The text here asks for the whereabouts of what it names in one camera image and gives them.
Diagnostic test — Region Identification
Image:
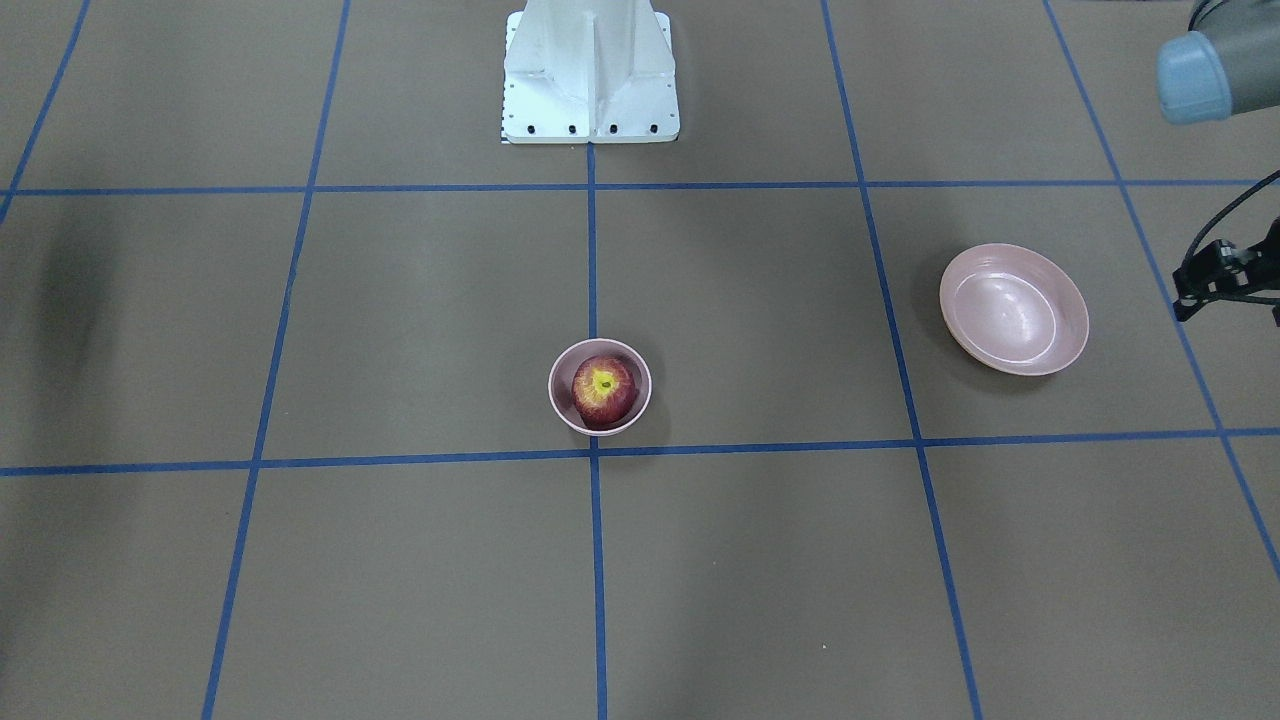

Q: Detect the pink bowl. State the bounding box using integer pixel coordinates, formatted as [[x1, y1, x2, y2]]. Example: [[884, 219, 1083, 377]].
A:
[[547, 338, 654, 437]]

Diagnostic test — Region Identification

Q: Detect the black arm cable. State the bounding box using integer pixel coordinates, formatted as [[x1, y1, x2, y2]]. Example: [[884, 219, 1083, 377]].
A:
[[1181, 168, 1280, 272]]

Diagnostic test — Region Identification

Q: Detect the pink plate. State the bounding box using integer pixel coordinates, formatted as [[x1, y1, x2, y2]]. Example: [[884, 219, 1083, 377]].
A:
[[938, 243, 1091, 377]]

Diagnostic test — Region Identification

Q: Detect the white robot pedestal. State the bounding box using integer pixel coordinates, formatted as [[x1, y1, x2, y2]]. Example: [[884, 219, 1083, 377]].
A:
[[500, 1, 681, 145]]

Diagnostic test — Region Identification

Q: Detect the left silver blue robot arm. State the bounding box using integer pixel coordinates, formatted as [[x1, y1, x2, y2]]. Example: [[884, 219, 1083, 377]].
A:
[[1156, 1, 1279, 126]]

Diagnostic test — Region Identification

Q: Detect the red apple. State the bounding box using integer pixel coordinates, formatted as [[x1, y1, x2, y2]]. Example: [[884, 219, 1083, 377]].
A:
[[571, 355, 637, 430]]

